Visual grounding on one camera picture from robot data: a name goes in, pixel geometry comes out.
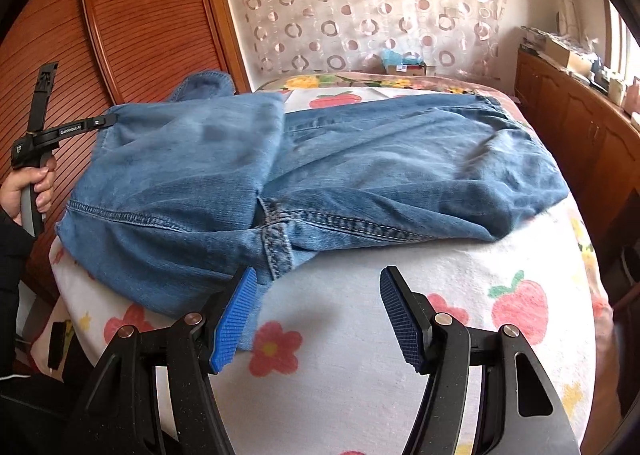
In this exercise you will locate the small cardboard box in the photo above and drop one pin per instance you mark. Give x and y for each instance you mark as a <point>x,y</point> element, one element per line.
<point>407,69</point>

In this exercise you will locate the blue plastic bag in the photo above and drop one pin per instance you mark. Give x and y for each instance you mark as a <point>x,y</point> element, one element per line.
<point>397,56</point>

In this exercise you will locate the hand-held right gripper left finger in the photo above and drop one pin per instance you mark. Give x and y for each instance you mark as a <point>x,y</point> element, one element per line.
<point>232,320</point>

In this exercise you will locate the white jar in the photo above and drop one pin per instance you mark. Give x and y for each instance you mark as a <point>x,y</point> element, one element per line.
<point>616,90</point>

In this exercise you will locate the large cardboard box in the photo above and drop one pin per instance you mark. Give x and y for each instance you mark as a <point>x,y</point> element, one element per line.
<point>567,57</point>

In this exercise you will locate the circle-patterned wall curtain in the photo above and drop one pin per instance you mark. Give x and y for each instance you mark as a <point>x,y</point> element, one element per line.
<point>360,0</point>

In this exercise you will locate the wooden cabinet counter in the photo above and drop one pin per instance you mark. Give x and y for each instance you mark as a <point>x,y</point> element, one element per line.
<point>565,135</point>

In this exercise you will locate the person's left hand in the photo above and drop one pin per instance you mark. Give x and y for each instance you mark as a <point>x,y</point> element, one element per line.
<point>42,179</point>

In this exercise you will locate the pink bottle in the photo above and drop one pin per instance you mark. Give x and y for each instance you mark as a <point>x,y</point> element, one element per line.
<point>635,95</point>

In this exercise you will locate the blue denim pants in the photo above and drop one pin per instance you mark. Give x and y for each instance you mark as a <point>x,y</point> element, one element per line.
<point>350,155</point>

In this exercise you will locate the wooden-framed window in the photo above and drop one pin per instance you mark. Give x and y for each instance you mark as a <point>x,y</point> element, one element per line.
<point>617,40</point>

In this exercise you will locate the stack of books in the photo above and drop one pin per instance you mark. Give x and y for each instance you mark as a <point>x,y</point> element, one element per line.
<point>532,39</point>

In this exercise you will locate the wooden slatted wardrobe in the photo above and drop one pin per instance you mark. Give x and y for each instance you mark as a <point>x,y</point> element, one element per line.
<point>135,20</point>

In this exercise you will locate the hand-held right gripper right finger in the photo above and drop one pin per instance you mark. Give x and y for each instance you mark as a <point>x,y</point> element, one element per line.
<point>400,315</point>

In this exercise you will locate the person's left forearm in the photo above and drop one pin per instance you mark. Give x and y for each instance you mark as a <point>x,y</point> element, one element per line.
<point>9,275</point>

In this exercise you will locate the strawberry-print white sheet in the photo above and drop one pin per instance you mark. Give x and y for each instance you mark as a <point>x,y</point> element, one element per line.
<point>350,360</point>

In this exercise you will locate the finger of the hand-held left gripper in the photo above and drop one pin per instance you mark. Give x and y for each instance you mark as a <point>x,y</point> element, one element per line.
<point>105,121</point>

